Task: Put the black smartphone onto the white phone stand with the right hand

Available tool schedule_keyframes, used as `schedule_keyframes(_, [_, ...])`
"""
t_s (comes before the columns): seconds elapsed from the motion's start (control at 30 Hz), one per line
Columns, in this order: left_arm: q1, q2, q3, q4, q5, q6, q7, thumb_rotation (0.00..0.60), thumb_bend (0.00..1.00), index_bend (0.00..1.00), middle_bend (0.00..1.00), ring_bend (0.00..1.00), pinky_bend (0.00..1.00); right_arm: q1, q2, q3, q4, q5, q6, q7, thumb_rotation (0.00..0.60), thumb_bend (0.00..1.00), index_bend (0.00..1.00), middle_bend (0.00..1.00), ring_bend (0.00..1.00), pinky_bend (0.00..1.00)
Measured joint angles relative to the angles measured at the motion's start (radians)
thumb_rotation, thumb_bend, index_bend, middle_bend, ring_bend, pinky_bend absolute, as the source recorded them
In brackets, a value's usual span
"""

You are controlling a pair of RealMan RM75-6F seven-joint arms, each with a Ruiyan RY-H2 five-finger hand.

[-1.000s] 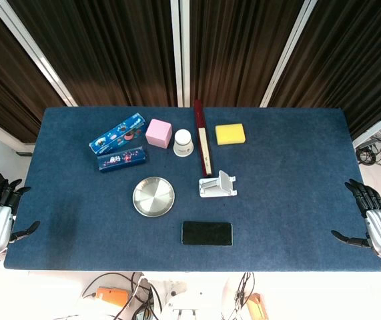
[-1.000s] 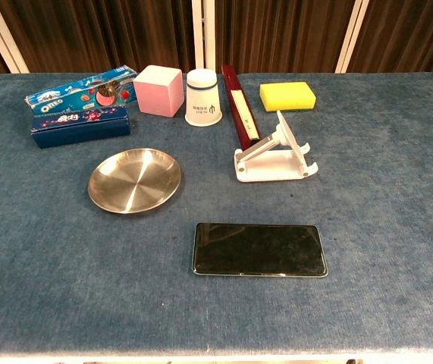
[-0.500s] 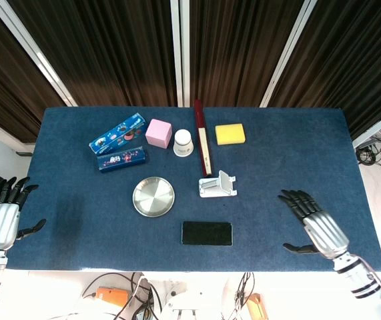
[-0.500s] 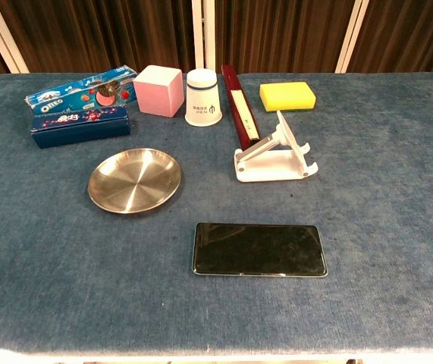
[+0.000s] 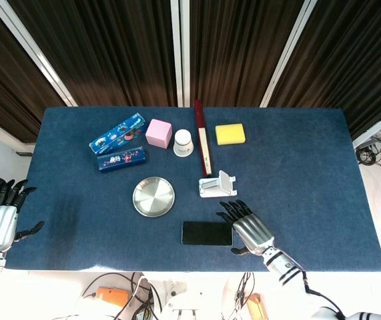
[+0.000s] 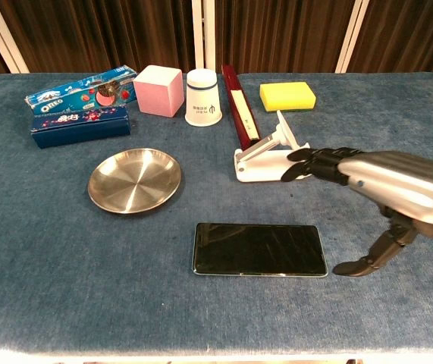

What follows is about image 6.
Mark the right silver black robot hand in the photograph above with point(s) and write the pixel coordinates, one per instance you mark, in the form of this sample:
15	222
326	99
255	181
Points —
398	178

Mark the black smartphone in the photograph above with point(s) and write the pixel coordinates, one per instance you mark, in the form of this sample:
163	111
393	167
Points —
259	249

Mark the white folding phone stand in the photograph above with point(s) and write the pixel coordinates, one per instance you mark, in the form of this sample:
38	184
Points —
265	161

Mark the yellow sponge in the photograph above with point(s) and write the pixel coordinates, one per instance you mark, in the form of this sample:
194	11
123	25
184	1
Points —
287	96

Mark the dark red long box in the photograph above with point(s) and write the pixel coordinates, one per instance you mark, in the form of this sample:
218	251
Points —
239	108

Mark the white paper cup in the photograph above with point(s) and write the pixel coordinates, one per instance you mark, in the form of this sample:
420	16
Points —
202	98

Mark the pink cube block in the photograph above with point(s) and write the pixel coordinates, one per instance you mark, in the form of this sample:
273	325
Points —
158	91

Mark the round stainless steel plate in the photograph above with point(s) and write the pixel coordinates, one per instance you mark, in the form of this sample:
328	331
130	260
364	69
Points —
135	181

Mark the blue table cloth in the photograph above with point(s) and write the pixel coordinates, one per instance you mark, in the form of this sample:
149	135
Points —
125	265

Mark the dark blue floral box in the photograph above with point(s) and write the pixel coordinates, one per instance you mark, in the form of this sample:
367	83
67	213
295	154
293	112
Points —
80	126

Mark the light blue Oreo box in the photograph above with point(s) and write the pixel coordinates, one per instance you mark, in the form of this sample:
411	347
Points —
81	94

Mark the dark brown curtain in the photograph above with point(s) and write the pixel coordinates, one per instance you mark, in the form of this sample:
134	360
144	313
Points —
102	34

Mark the white frame post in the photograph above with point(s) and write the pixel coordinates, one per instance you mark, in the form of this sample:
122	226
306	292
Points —
5	36
203	36
350	36

